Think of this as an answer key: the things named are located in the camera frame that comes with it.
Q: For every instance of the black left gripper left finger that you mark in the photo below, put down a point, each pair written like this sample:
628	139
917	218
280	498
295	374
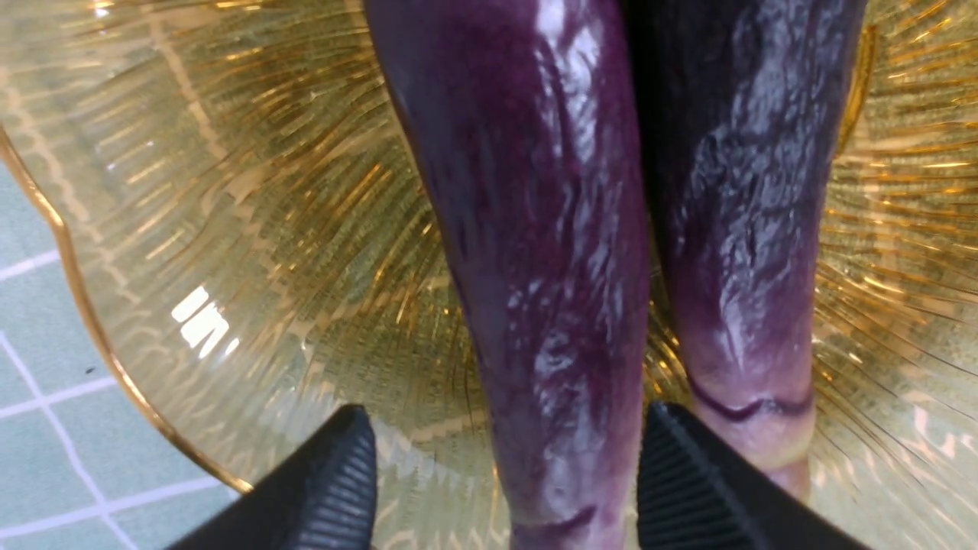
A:
324	496

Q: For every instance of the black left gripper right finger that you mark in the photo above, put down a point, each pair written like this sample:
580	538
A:
695	492

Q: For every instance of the vertical purple eggplant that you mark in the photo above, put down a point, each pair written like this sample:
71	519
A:
740	105

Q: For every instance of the horizontal purple eggplant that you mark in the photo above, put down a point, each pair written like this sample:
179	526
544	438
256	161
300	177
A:
522	122

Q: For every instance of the green checkered tablecloth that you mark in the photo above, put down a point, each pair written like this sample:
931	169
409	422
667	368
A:
81	468

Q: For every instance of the amber ribbed plastic plate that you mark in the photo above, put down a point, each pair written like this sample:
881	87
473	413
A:
249	245

